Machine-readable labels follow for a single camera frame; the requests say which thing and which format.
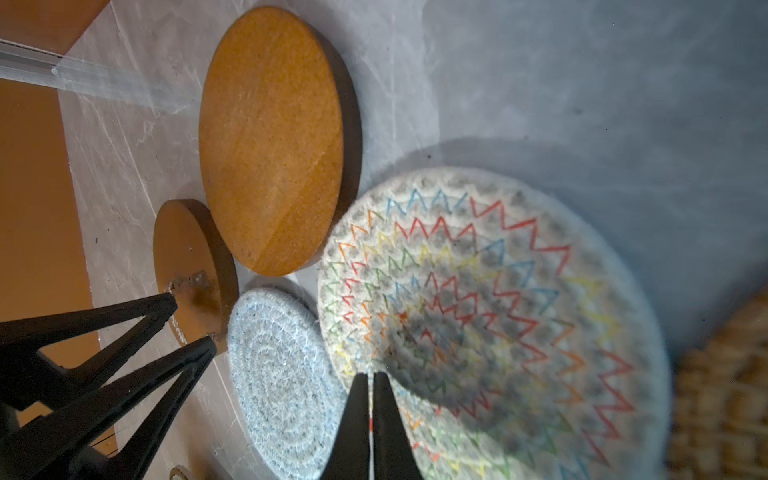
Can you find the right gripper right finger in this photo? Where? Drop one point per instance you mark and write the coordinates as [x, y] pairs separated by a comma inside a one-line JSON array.
[[392, 452]]

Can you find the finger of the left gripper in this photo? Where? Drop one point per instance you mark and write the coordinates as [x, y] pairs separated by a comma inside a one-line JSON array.
[[55, 359], [58, 446]]

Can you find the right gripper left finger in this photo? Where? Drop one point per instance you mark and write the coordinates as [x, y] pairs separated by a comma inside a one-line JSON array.
[[350, 455]]

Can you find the light blue rope coaster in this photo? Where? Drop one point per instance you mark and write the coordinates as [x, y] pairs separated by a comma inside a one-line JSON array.
[[290, 396]]

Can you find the colourful zigzag rope coaster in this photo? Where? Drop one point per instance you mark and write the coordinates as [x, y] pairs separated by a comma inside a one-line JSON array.
[[517, 343]]

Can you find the dark glossy wooden coaster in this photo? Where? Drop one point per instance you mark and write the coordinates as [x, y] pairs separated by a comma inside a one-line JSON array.
[[192, 263]]

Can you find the light wooden round coaster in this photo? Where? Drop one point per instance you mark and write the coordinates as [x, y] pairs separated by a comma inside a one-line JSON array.
[[280, 140]]

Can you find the woven rattan round coaster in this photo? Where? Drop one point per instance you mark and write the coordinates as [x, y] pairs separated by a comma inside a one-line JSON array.
[[719, 428]]

